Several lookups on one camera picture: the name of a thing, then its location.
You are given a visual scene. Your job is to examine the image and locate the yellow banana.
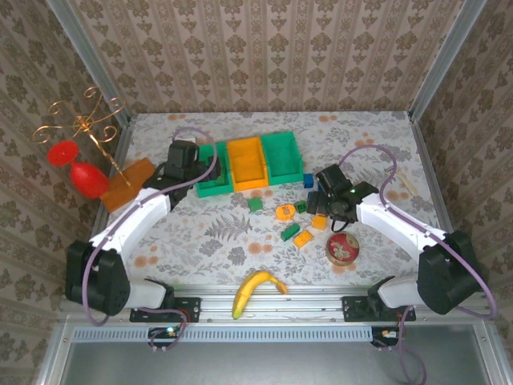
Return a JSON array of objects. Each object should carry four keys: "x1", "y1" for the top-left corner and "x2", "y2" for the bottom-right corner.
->
[{"x1": 232, "y1": 270, "x2": 289, "y2": 321}]

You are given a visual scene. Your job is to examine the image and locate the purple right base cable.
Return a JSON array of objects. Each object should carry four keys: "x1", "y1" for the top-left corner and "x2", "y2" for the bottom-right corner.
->
[{"x1": 394, "y1": 306, "x2": 428, "y2": 382}]

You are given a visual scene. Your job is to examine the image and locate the black right connector board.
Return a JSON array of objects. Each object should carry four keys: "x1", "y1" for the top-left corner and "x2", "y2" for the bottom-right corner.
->
[{"x1": 370, "y1": 326, "x2": 402, "y2": 349}]

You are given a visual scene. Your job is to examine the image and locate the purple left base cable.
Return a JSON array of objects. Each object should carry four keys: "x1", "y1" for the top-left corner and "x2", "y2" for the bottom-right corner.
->
[{"x1": 143, "y1": 308, "x2": 189, "y2": 354}]

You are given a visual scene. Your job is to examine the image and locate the black connector board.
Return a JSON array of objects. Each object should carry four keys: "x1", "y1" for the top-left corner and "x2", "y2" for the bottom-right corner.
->
[
  {"x1": 147, "y1": 326, "x2": 181, "y2": 348},
  {"x1": 370, "y1": 326, "x2": 402, "y2": 349}
]

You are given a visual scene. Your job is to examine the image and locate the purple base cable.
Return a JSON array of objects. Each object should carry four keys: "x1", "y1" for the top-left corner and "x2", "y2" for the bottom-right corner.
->
[
  {"x1": 143, "y1": 308, "x2": 189, "y2": 354},
  {"x1": 394, "y1": 306, "x2": 428, "y2": 382}
]

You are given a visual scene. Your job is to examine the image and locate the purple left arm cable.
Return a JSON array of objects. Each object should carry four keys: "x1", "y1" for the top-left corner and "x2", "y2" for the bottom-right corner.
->
[{"x1": 82, "y1": 127, "x2": 220, "y2": 326}]

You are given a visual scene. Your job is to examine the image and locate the grey slotted cable duct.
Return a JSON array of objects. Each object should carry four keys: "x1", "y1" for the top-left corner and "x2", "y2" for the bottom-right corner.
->
[{"x1": 70, "y1": 325, "x2": 376, "y2": 342}]

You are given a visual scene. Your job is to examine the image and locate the orange wooden block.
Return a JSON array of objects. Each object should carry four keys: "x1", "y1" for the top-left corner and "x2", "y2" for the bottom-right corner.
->
[{"x1": 99, "y1": 157, "x2": 158, "y2": 213}]

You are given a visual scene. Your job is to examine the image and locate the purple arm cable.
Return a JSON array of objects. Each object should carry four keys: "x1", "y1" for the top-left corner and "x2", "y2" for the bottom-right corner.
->
[
  {"x1": 336, "y1": 143, "x2": 500, "y2": 320},
  {"x1": 82, "y1": 127, "x2": 220, "y2": 326}
]

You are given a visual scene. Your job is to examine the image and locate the orange plastic bin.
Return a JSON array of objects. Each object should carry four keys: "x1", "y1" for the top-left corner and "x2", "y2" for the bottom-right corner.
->
[{"x1": 226, "y1": 136, "x2": 270, "y2": 193}]

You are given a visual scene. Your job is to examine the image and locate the gold wire stand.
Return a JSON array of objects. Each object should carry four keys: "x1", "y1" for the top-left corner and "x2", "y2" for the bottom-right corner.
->
[{"x1": 31, "y1": 86, "x2": 133, "y2": 188}]

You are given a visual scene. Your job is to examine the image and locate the orange lego brick with print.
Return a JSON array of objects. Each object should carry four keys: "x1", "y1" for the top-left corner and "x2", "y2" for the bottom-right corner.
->
[{"x1": 293, "y1": 230, "x2": 314, "y2": 249}]

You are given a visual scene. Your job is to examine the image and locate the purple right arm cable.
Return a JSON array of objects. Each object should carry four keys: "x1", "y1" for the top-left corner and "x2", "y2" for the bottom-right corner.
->
[{"x1": 336, "y1": 143, "x2": 500, "y2": 320}]

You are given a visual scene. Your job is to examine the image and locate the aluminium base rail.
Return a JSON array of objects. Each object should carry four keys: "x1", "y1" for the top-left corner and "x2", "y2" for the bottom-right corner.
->
[{"x1": 59, "y1": 283, "x2": 498, "y2": 324}]

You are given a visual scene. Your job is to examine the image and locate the green plastic bin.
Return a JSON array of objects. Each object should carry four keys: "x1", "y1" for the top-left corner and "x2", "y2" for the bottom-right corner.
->
[
  {"x1": 261, "y1": 132, "x2": 305, "y2": 188},
  {"x1": 195, "y1": 142, "x2": 234, "y2": 199}
]

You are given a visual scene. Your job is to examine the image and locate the grey metal lower sheet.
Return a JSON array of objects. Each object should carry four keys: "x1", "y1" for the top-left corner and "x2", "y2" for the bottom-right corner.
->
[{"x1": 39, "y1": 320, "x2": 513, "y2": 385}]

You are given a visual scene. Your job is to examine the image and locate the red plastic goblet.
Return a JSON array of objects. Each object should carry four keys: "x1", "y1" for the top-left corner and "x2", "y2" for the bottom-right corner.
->
[{"x1": 46, "y1": 140, "x2": 110, "y2": 200}]

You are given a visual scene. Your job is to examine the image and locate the black left connector board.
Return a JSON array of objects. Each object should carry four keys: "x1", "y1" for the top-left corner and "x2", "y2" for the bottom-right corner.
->
[{"x1": 147, "y1": 326, "x2": 181, "y2": 348}]

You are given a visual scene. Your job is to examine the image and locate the round red tin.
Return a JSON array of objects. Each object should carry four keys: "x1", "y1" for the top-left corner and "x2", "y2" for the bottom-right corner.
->
[{"x1": 325, "y1": 232, "x2": 361, "y2": 265}]

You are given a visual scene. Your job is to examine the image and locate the aluminium frame post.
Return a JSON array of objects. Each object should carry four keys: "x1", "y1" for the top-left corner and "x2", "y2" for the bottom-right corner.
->
[
  {"x1": 43, "y1": 0, "x2": 133, "y2": 125},
  {"x1": 408, "y1": 0, "x2": 488, "y2": 121}
]

